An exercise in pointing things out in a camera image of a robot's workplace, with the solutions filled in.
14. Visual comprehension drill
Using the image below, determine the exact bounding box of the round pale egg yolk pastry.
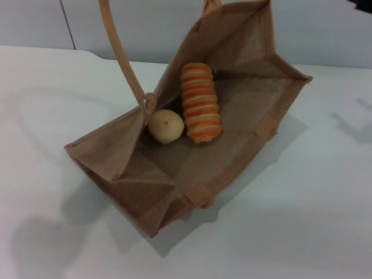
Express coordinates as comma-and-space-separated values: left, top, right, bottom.
148, 109, 186, 145

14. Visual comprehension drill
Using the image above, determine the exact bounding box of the orange striped bread loaf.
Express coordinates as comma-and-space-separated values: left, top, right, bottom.
180, 61, 224, 145

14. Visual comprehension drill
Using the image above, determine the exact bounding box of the brown jute tote bag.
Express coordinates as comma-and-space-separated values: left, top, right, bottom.
63, 0, 313, 239

